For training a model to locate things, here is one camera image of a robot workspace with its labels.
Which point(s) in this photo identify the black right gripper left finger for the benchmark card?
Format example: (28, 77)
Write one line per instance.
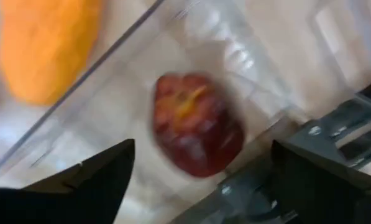
(79, 199)

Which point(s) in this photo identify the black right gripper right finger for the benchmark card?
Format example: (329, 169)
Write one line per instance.
(322, 193)

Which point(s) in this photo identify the orange toy mango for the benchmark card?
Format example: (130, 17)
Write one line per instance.
(45, 46)

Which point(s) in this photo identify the clear plastic bin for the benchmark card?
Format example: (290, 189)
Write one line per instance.
(135, 93)

